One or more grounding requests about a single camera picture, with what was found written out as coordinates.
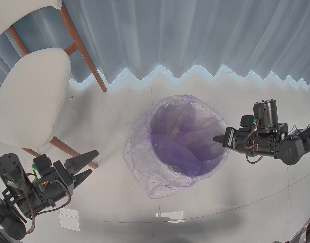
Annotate white cushioned wooden chair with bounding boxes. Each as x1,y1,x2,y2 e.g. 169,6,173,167
0,0,108,169

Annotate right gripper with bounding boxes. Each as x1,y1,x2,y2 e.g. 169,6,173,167
224,127,257,156

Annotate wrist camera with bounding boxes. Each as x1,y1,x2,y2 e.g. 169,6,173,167
31,155,54,178
240,115,257,130

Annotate white trash bin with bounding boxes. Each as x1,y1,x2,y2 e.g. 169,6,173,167
149,95,229,179

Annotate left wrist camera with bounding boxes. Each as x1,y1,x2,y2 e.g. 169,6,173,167
31,155,54,178

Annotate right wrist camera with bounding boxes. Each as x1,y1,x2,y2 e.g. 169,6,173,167
240,115,257,130

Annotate pale blue curtain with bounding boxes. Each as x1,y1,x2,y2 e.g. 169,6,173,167
0,0,310,101

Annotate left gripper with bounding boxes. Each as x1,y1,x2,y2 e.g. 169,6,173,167
33,150,100,208

